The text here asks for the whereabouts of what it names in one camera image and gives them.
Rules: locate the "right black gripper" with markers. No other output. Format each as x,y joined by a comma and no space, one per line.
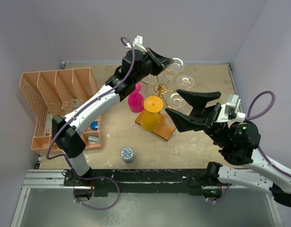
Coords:
185,122

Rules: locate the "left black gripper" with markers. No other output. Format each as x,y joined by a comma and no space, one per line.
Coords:
163,62

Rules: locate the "clear wine glass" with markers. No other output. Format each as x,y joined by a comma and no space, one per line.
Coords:
185,82
175,101
173,69

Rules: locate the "yellow plastic goblet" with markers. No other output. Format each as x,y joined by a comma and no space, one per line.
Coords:
150,116

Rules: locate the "pink plastic goblet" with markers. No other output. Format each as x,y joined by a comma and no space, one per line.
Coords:
135,100

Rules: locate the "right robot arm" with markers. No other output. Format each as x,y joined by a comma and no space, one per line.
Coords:
238,138

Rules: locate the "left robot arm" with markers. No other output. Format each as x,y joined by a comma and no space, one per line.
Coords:
67,130

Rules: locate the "patterned round tin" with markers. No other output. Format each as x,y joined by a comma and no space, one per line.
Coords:
127,155

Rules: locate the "blue object in organizer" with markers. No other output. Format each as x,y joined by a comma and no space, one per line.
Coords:
94,126

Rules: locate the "grey stapler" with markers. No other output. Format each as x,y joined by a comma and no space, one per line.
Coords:
93,139

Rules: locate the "pink plastic desk organizer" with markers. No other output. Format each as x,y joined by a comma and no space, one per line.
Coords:
55,92

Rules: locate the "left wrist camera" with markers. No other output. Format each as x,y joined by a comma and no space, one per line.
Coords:
137,44

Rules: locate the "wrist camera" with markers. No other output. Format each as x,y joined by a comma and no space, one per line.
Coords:
230,110
137,44

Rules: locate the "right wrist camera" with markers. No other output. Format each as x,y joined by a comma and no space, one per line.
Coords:
230,110

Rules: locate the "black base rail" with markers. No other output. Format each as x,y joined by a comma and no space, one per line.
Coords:
101,182

